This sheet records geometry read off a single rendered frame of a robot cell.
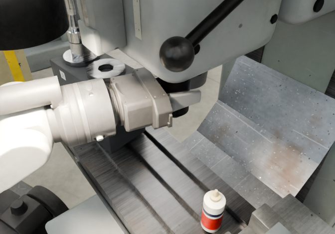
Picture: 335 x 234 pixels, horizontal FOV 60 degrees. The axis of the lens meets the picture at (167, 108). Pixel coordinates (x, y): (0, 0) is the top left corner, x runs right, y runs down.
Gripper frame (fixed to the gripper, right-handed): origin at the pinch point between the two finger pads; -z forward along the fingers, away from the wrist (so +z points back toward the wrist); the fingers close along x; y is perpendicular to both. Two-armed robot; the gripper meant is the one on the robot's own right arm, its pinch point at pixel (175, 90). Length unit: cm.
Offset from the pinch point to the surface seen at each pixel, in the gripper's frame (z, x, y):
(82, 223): 19.8, 6.1, 35.9
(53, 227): 26.0, 7.7, 35.9
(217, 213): -3.9, -11.3, 20.9
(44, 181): 42, 101, 123
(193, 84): -92, 156, 118
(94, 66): 8.6, 26.4, 7.8
